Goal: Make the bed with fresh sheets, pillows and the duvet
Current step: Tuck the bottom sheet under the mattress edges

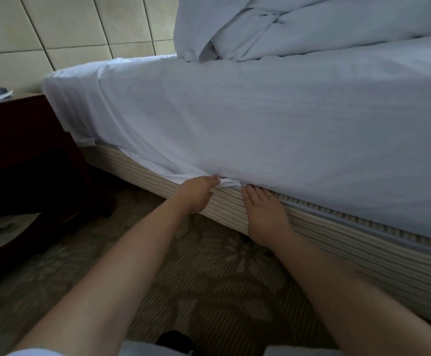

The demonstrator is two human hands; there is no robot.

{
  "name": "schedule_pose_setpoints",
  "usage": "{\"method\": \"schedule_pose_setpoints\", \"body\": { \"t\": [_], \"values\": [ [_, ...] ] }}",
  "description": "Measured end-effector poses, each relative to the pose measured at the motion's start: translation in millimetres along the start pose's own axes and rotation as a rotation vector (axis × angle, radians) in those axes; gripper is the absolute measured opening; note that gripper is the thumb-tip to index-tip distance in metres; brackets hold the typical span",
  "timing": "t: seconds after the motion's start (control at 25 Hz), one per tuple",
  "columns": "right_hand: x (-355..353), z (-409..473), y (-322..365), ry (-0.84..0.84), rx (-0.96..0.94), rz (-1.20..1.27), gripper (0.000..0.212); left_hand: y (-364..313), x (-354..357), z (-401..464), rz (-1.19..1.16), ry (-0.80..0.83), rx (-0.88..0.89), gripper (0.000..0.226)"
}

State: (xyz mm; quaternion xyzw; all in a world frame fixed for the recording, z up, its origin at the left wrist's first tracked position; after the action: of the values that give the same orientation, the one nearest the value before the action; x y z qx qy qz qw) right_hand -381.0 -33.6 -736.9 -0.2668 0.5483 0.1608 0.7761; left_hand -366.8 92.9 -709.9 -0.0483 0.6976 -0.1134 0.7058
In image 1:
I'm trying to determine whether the beige padded headboard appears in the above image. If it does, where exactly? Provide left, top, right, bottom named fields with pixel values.
left=0, top=0, right=181, bottom=95

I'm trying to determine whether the white paper under nightstand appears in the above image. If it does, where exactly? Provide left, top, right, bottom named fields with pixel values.
left=0, top=212, right=43, bottom=251

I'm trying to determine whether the dark wooden nightstand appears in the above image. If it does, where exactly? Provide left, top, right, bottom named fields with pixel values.
left=0, top=91, right=117, bottom=288

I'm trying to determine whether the person's right forearm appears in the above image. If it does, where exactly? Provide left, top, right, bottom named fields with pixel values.
left=271, top=233, right=431, bottom=356

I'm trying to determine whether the person's white shirt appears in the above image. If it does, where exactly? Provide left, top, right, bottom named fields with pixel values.
left=6, top=348, right=67, bottom=356

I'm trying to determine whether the person's left hand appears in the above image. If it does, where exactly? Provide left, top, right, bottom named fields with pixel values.
left=171, top=174, right=222, bottom=217

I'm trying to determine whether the person's black left shoe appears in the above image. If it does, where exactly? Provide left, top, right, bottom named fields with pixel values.
left=155, top=330, right=199, bottom=356

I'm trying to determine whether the white duvet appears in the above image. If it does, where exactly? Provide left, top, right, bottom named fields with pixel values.
left=172, top=0, right=431, bottom=63

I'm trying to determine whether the person's left forearm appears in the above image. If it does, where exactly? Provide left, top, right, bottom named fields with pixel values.
left=11, top=200, right=194, bottom=356

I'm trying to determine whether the person's right hand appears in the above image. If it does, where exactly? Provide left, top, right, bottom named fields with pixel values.
left=241, top=183, right=295, bottom=251

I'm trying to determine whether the white bed sheet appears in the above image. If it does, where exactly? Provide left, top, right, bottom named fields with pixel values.
left=41, top=33, right=431, bottom=246

